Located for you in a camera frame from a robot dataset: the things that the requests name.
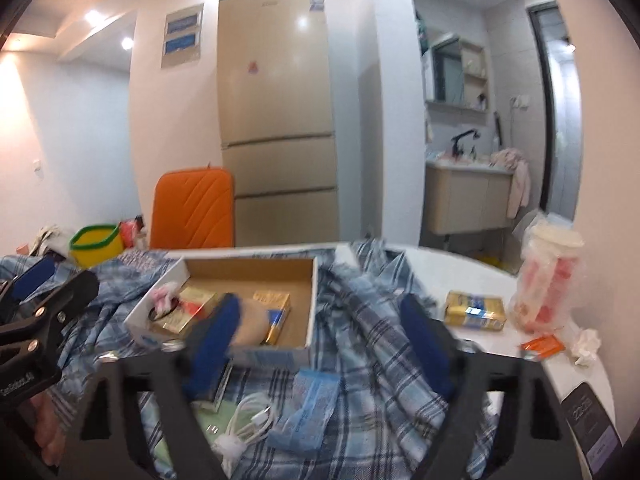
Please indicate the pink fridge sticker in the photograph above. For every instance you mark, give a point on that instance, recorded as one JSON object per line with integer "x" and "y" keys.
{"x": 252, "y": 66}

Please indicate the beige vanity cabinet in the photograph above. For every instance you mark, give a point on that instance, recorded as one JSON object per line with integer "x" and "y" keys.
{"x": 465, "y": 200}

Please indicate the ceiling spotlight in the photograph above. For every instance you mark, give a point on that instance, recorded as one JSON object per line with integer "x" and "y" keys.
{"x": 127, "y": 42}
{"x": 92, "y": 16}

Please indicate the blue plaid cloth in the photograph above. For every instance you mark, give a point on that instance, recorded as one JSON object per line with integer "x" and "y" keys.
{"x": 370, "y": 320}

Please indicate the black door frame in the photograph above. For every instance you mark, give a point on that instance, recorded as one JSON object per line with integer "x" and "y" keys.
{"x": 542, "y": 85}

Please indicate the black faucet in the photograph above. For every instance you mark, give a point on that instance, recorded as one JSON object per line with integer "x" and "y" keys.
{"x": 462, "y": 142}

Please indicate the white wall outlet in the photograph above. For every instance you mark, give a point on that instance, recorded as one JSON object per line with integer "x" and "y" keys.
{"x": 520, "y": 102}

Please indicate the red and gold cigarette pack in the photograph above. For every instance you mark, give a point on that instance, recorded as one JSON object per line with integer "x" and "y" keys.
{"x": 192, "y": 305}

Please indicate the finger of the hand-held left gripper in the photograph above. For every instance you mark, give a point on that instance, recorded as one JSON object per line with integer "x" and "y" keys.
{"x": 30, "y": 272}
{"x": 70, "y": 292}

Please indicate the red cloth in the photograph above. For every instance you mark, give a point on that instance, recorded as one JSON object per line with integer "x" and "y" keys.
{"x": 131, "y": 230}

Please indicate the light green power bank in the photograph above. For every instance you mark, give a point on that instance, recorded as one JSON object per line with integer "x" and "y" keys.
{"x": 220, "y": 417}

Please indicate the pink and white wrapper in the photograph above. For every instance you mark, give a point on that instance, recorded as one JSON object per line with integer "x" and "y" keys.
{"x": 165, "y": 300}

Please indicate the grey wall panel cover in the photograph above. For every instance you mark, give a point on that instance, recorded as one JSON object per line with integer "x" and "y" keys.
{"x": 182, "y": 35}

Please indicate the cardboard box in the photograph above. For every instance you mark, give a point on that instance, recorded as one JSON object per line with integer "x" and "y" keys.
{"x": 250, "y": 272}

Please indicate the person's left hand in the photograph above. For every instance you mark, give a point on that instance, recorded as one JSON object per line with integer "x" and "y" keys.
{"x": 45, "y": 425}

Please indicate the teal hanging cloth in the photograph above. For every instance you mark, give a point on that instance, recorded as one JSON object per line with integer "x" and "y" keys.
{"x": 420, "y": 30}

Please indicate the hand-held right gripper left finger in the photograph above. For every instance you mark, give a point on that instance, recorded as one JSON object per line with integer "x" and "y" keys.
{"x": 212, "y": 350}

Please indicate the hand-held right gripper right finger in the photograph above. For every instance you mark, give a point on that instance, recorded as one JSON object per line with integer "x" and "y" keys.
{"x": 430, "y": 350}

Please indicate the orange padded chair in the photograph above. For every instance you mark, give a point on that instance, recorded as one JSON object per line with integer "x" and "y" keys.
{"x": 192, "y": 210}

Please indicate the pile of light clothes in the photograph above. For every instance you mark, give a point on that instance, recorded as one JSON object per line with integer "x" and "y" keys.
{"x": 45, "y": 237}

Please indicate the beige refrigerator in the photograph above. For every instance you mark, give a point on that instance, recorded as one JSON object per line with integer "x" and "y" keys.
{"x": 275, "y": 110}

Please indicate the blue tissue packet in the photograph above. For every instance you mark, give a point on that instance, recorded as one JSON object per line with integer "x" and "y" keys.
{"x": 310, "y": 405}

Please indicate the orange sachet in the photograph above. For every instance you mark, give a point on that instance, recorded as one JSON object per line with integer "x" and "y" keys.
{"x": 542, "y": 347}

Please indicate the yellow cigarette pack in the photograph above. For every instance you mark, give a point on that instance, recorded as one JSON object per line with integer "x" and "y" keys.
{"x": 272, "y": 310}

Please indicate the bathroom mirror cabinet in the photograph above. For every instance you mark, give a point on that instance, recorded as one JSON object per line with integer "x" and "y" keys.
{"x": 457, "y": 72}

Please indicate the pink towel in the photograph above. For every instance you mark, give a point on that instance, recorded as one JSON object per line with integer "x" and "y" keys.
{"x": 515, "y": 175}

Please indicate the crumpled white tissue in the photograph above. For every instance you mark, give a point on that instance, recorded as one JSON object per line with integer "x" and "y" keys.
{"x": 585, "y": 345}

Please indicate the black smartphone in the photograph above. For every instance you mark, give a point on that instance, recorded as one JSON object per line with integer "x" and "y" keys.
{"x": 590, "y": 425}

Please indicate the yellow bin with green rim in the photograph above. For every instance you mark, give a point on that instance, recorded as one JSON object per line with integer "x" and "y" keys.
{"x": 95, "y": 247}

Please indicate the gold foil pack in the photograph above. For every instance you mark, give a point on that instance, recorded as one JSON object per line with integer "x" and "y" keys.
{"x": 475, "y": 310}

